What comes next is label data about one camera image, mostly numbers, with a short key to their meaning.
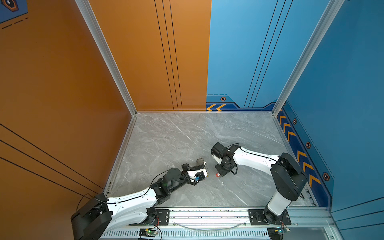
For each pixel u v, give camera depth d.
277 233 0.70
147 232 0.71
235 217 0.75
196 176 0.62
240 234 0.70
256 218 0.72
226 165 0.74
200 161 0.90
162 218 0.73
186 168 0.68
